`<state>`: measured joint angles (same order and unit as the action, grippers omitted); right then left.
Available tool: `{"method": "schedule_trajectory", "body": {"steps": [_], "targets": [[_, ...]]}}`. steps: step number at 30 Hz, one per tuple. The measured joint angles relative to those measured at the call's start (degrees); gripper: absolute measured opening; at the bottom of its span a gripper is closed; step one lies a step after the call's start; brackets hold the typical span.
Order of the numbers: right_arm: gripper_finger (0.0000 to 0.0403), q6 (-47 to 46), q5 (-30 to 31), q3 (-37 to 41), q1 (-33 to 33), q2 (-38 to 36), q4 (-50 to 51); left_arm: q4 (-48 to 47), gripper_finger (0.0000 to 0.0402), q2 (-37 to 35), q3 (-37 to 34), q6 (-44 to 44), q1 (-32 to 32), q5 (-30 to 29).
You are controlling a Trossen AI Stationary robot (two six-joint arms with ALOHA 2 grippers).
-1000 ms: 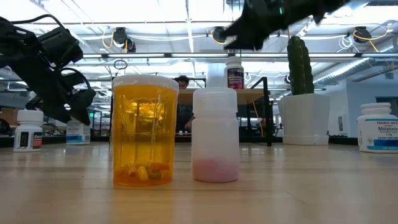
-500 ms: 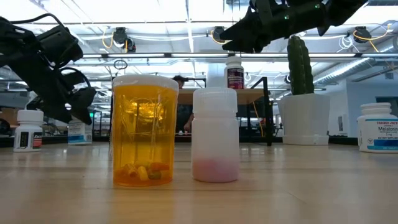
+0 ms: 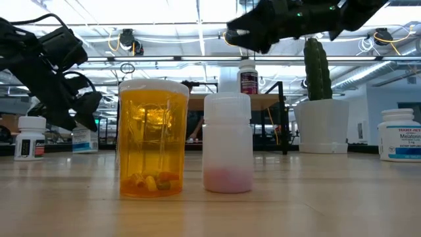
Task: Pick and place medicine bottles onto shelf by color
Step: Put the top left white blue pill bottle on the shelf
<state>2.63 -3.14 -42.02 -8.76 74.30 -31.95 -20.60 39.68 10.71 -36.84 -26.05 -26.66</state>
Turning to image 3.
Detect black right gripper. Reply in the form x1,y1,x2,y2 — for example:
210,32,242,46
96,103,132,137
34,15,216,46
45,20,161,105
226,0,346,55

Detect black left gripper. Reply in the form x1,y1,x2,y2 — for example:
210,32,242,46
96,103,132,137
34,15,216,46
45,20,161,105
6,55,103,132

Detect white bottle with blue label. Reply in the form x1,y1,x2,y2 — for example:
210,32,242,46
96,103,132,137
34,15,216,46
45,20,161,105
377,108,421,163
72,126,99,154

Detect white Excedrin bottle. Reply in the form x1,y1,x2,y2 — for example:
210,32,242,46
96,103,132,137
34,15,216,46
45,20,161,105
14,116,47,161

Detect orange pill bottle white cap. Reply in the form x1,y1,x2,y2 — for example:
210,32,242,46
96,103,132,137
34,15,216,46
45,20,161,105
117,78,190,198

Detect translucent white bottle pink contents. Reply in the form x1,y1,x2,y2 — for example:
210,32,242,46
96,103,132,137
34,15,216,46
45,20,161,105
202,92,254,194

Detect wooden shelf black metal legs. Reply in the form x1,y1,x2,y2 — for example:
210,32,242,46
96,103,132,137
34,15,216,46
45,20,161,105
114,81,289,155

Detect white bottle purple label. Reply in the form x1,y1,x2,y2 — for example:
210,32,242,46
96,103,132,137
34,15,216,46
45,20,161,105
237,59,259,95

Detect black overhead beam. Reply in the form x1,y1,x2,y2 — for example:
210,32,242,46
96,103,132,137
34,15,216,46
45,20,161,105
87,55,421,64

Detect green cactus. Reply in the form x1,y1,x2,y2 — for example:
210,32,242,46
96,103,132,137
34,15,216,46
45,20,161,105
303,37,333,101

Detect white planter pot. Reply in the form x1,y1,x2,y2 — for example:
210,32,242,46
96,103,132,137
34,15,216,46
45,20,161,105
293,98,350,155

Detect person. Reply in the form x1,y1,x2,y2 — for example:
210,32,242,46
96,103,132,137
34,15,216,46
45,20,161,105
180,80,205,141

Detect black table frame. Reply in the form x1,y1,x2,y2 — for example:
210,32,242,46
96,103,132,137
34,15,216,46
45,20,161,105
0,143,421,156

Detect black hanging cable loop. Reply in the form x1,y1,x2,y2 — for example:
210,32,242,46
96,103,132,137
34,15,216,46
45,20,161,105
120,62,136,75

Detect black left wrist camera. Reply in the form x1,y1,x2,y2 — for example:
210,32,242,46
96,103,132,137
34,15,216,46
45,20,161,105
38,25,89,68

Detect black ceiling cable reel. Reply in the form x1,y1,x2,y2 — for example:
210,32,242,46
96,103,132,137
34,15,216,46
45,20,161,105
131,39,145,56
118,28,136,47
374,28,393,46

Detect yellow hanging cable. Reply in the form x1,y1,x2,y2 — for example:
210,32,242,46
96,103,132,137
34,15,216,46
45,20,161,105
267,108,279,145

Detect silver ventilation duct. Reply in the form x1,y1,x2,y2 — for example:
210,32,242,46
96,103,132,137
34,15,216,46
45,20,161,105
332,39,421,92

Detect white wall dispenser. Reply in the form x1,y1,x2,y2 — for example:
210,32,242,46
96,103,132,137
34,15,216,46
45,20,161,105
357,120,368,143

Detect dark wall screen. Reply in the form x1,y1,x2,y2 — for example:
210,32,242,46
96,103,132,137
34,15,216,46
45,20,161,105
397,101,421,124

